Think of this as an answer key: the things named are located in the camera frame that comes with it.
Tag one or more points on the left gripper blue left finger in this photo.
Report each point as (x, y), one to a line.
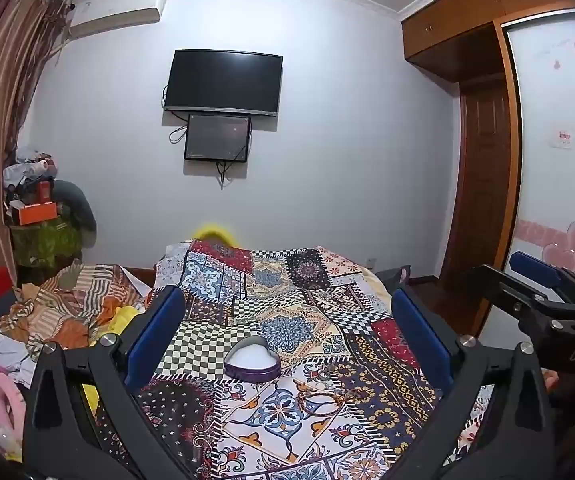
(148, 335)

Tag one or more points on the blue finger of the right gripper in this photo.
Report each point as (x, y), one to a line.
(536, 270)

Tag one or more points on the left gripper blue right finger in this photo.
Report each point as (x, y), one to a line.
(428, 337)

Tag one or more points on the purple heart-shaped jewelry box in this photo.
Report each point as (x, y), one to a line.
(251, 360)

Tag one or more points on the yellow cloth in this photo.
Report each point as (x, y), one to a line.
(117, 324)

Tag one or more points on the white wardrobe sliding door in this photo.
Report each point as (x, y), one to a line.
(543, 55)

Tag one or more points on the dark bag on floor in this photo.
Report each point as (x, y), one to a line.
(393, 279)

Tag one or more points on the striped orange brown blanket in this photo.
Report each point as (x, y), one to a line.
(73, 307)

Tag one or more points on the brown wooden door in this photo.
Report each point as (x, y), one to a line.
(483, 179)

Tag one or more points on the yellow chair back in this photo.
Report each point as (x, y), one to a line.
(212, 232)

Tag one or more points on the green patterned cloth stand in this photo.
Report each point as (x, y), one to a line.
(40, 244)

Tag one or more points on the colourful patchwork bed cover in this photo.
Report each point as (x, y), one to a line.
(350, 399)

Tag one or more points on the dark green plush cushion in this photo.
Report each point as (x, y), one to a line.
(79, 210)

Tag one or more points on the orange box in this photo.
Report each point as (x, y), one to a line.
(36, 213)

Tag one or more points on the wooden wardrobe with overhead cabinet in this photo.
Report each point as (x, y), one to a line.
(462, 42)

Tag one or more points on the small dark wall monitor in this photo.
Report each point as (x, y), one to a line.
(217, 138)

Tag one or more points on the black wall television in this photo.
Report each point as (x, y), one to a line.
(224, 81)

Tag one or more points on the white wall air conditioner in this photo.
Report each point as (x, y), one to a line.
(96, 16)

